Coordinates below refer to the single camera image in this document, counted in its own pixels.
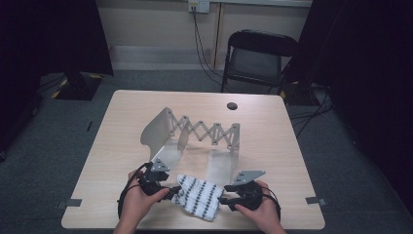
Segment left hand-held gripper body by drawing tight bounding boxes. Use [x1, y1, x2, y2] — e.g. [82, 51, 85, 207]
[139, 158, 171, 197]

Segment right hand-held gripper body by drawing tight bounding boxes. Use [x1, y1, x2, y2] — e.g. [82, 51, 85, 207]
[233, 170, 266, 211]

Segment white knit cloth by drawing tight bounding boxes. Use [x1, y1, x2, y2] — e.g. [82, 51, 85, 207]
[170, 174, 225, 222]

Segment expandable grey metal bookend rack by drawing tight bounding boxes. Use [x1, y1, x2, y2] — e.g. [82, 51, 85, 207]
[139, 106, 242, 188]

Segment person's right hand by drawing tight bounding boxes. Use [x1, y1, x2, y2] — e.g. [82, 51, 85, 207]
[235, 180, 282, 230]

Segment person's left hand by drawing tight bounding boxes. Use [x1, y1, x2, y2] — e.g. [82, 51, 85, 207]
[120, 169, 170, 227]

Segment grey tape strip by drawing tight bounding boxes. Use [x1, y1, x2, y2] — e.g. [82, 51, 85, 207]
[305, 196, 326, 207]
[56, 198, 83, 210]

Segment black stand base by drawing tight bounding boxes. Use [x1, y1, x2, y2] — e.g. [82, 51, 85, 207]
[52, 71, 103, 101]

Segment black folding chair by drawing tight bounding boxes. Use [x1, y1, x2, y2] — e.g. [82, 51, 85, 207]
[220, 29, 299, 96]

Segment black curtain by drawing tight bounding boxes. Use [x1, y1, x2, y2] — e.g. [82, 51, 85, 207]
[285, 0, 413, 206]
[0, 0, 115, 154]

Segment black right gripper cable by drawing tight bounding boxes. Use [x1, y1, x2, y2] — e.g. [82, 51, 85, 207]
[262, 186, 282, 219]

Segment black floor cables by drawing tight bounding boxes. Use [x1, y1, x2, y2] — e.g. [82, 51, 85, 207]
[290, 82, 335, 137]

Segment black power cable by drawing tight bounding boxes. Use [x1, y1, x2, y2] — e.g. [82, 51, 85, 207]
[192, 9, 225, 80]
[193, 9, 225, 88]

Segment white wall socket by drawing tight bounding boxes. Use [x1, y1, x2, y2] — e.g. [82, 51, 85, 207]
[188, 0, 210, 14]

